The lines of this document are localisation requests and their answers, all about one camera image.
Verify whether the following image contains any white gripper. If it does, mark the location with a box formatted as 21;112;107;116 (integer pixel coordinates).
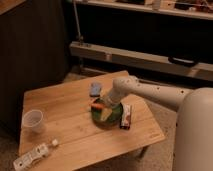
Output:
100;89;121;121

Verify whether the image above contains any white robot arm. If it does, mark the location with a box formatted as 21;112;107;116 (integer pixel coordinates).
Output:
103;76;213;171

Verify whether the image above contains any white ceramic cup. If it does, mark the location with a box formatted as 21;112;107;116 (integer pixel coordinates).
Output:
22;109;45;134

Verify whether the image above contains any orange carrot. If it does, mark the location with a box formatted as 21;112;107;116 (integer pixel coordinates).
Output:
91;103;105;109

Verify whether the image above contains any small red white box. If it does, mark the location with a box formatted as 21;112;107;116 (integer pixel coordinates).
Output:
120;105;132;130

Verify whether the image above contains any wooden table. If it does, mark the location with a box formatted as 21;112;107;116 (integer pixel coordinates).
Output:
19;71;165;171

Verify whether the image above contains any metal stand pole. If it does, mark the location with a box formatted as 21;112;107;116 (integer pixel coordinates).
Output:
73;0;83;45

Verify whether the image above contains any long grey case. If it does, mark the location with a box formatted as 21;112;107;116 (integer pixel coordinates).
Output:
69;41;213;81

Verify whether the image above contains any wooden shelf board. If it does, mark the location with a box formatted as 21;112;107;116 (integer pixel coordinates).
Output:
67;0;213;21

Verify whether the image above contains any black case handle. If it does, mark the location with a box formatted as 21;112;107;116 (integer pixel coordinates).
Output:
168;57;198;67

